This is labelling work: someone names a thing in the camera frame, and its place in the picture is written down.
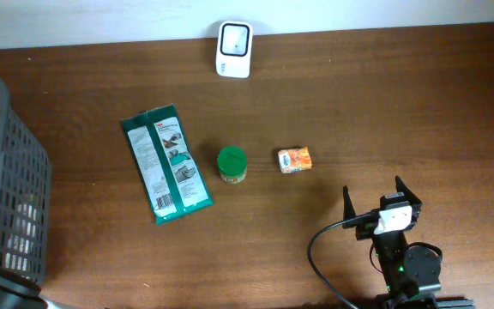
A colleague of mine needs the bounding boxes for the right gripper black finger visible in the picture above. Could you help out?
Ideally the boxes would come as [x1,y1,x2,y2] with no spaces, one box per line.
[342,185,357,228]
[395,175,422,206]

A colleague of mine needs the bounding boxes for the orange tissue pack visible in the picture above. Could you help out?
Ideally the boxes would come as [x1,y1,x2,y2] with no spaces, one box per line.
[278,147,312,174]

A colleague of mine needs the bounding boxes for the green lid seasoning jar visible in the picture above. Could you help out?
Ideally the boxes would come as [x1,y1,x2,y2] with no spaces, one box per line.
[217,146,247,184]

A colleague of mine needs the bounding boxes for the green wipes packet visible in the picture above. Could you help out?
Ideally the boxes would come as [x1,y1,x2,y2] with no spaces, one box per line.
[120,105,214,225]

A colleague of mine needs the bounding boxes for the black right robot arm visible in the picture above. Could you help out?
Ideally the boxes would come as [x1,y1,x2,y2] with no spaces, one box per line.
[343,177,475,309]

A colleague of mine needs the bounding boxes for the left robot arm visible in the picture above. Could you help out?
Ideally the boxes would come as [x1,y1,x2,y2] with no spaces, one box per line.
[0,269,71,309]

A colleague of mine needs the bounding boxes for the white barcode scanner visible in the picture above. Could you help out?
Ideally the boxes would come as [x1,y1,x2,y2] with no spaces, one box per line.
[215,21,254,79]

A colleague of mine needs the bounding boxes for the packaged items inside basket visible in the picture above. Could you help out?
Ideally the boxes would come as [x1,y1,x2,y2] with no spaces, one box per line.
[3,194,38,275]

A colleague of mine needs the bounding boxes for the grey plastic mesh basket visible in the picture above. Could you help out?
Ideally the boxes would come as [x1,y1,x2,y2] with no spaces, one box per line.
[0,79,51,284]

